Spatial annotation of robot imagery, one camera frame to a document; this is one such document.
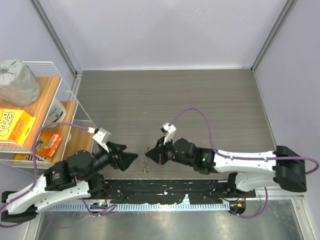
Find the orange snack box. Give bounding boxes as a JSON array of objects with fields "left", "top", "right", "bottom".
[{"left": 35, "top": 132, "right": 63, "bottom": 157}]

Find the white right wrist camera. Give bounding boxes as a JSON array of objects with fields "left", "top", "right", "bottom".
[{"left": 160, "top": 122, "right": 177, "bottom": 145}]

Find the grey crumpled bag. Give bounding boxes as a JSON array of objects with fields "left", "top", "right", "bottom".
[{"left": 0, "top": 59, "right": 42, "bottom": 107}]

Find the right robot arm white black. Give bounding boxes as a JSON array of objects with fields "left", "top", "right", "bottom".
[{"left": 145, "top": 137, "right": 307, "bottom": 197}]

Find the white wire shelf rack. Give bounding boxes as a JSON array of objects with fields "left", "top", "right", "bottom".
[{"left": 0, "top": 61, "right": 95, "bottom": 171}]

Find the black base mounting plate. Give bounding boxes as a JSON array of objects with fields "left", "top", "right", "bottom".
[{"left": 105, "top": 179, "right": 256, "bottom": 205}]

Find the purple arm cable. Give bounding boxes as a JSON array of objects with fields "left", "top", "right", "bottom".
[
  {"left": 0, "top": 121, "right": 118, "bottom": 227},
  {"left": 171, "top": 107, "right": 320, "bottom": 220}
]

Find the yellow black candy bag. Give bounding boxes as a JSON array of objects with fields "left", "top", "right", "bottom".
[{"left": 14, "top": 153, "right": 52, "bottom": 163}]

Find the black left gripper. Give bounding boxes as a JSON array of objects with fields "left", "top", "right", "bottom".
[{"left": 81, "top": 140, "right": 139, "bottom": 180}]

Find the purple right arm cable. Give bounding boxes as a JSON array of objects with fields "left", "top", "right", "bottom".
[{"left": 171, "top": 107, "right": 320, "bottom": 220}]

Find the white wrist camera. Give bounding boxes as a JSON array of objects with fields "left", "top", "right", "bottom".
[
  {"left": 92, "top": 127, "right": 112, "bottom": 152},
  {"left": 160, "top": 122, "right": 177, "bottom": 145}
]

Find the white pump bottle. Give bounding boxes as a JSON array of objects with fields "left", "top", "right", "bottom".
[{"left": 46, "top": 98, "right": 67, "bottom": 124}]

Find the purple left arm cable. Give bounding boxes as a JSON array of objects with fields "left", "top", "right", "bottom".
[{"left": 0, "top": 121, "right": 118, "bottom": 227}]

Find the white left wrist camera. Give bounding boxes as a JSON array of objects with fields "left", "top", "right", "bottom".
[{"left": 92, "top": 127, "right": 112, "bottom": 152}]

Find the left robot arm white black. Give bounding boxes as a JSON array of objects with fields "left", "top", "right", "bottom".
[{"left": 0, "top": 142, "right": 138, "bottom": 224}]

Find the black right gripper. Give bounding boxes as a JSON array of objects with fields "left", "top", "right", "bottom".
[{"left": 146, "top": 135, "right": 194, "bottom": 167}]

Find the yellow snack box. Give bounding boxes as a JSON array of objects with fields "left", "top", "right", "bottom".
[{"left": 0, "top": 108, "right": 36, "bottom": 146}]

